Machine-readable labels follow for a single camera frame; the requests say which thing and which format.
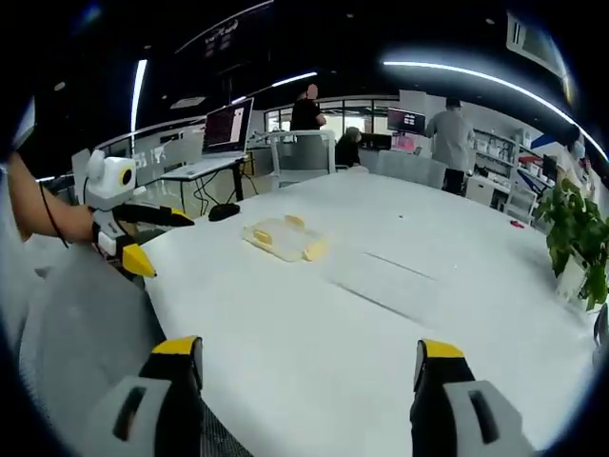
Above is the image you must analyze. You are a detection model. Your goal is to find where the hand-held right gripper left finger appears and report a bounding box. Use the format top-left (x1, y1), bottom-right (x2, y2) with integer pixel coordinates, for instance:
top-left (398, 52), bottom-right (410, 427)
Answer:
top-left (85, 335), bottom-right (206, 457)

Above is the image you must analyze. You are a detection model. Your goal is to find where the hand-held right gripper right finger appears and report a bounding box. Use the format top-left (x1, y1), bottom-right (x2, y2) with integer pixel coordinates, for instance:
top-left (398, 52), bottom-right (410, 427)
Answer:
top-left (410, 338), bottom-right (540, 457)

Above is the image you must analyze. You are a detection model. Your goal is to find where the clear box with yellow plastic buckle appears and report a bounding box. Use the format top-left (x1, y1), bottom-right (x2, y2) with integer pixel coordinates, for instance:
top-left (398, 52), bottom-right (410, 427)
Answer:
top-left (242, 213), bottom-right (332, 264)

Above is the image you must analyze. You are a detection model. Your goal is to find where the white standing desk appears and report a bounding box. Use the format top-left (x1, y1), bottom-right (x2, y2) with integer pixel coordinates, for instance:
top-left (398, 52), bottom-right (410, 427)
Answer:
top-left (159, 154), bottom-right (256, 218)

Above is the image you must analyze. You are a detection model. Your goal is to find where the black computer mouse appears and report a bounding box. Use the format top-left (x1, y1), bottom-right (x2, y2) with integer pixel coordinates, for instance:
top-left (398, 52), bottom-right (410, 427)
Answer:
top-left (207, 204), bottom-right (240, 222)

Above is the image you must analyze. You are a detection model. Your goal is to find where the silver open laptop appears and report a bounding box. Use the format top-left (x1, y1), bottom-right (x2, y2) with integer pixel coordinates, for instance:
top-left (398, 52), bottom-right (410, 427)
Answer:
top-left (178, 97), bottom-right (256, 180)

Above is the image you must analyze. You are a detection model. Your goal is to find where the white mesh office chair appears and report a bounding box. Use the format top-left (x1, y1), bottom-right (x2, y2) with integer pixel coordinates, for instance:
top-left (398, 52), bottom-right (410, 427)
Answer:
top-left (269, 129), bottom-right (338, 189)

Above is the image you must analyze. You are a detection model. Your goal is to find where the green potted plant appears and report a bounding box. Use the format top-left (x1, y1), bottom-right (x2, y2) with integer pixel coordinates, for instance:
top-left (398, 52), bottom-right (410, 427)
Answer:
top-left (533, 177), bottom-right (609, 313)

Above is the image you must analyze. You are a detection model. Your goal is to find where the white storage shelf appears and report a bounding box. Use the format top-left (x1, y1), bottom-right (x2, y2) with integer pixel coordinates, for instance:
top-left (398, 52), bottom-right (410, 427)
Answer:
top-left (473, 127), bottom-right (532, 169)

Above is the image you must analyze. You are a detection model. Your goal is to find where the black computer monitor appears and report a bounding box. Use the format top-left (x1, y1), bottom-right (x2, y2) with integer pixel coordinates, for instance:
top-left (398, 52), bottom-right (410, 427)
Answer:
top-left (386, 108), bottom-right (427, 135)

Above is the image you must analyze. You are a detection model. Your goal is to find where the ceiling air conditioner unit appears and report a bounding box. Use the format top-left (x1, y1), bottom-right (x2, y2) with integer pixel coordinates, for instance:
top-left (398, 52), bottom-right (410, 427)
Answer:
top-left (504, 11), bottom-right (570, 75)

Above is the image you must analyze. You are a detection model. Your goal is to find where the black wrist strap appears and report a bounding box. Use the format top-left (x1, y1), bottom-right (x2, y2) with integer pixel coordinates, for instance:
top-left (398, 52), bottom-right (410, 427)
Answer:
top-left (38, 181), bottom-right (71, 249)

